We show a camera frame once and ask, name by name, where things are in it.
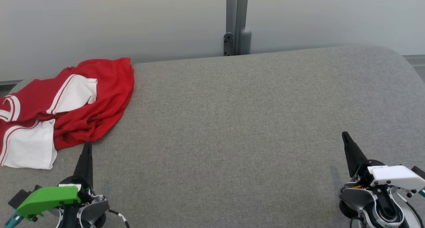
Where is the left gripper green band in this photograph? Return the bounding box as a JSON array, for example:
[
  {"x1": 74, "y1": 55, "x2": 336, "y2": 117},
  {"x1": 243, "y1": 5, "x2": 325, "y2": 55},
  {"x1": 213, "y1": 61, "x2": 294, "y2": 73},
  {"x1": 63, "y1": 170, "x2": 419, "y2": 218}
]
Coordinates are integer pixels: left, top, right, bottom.
[{"x1": 17, "y1": 142, "x2": 93, "y2": 221}]

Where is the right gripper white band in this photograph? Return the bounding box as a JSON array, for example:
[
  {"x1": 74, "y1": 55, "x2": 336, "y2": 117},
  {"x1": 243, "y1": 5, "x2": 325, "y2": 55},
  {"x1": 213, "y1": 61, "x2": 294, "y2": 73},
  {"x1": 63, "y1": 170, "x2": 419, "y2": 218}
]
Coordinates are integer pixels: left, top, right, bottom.
[{"x1": 342, "y1": 132, "x2": 425, "y2": 190}]

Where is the red shorts white stripe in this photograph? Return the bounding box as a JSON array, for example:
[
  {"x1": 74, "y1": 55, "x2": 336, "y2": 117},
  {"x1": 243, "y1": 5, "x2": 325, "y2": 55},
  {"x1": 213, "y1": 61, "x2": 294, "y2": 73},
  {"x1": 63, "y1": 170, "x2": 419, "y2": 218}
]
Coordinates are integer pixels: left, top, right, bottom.
[{"x1": 53, "y1": 58, "x2": 134, "y2": 151}]

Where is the red jersey number 23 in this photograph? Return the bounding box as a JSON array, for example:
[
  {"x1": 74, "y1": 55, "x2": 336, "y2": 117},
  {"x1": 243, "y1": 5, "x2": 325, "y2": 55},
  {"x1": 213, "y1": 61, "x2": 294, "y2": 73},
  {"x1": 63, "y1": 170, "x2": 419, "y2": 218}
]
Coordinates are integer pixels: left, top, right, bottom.
[{"x1": 0, "y1": 65, "x2": 100, "y2": 170}]

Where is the grey fabric sofa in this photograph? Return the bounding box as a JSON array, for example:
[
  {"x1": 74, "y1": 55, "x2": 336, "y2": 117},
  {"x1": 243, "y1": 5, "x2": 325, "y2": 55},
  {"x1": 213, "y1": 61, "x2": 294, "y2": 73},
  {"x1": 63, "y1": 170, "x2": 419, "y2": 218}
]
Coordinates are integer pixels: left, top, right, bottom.
[{"x1": 0, "y1": 45, "x2": 425, "y2": 228}]

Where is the grey round-topped cylinder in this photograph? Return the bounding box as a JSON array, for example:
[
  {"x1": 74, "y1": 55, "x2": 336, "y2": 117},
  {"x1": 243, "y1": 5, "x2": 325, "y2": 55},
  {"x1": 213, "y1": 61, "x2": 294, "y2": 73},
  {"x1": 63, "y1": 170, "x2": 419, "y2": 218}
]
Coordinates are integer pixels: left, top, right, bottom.
[{"x1": 238, "y1": 29, "x2": 252, "y2": 55}]

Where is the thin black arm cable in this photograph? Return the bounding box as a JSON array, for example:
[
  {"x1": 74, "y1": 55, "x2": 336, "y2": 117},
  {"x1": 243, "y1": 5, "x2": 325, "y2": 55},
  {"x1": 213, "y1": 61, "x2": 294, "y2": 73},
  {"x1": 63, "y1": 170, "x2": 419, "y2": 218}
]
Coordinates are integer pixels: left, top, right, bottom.
[{"x1": 108, "y1": 209, "x2": 130, "y2": 228}]

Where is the black cable teal plug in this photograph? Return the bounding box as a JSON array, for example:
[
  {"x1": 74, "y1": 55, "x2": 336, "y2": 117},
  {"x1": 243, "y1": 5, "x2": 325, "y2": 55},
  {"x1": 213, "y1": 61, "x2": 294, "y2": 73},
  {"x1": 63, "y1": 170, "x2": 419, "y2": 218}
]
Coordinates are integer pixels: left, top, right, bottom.
[
  {"x1": 3, "y1": 212, "x2": 24, "y2": 228},
  {"x1": 406, "y1": 187, "x2": 425, "y2": 228}
]

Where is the dark grey hinge bracket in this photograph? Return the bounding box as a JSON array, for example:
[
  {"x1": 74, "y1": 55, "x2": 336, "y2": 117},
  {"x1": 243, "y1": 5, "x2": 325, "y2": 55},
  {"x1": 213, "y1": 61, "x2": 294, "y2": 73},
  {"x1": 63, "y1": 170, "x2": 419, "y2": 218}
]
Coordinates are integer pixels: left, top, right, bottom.
[{"x1": 223, "y1": 33, "x2": 234, "y2": 56}]

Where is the grey metal wall post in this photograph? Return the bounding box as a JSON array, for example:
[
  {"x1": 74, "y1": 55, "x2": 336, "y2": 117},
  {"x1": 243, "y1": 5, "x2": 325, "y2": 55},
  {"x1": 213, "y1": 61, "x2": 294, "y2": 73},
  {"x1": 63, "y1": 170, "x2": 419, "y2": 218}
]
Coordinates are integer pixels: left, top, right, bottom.
[{"x1": 226, "y1": 0, "x2": 249, "y2": 56}]

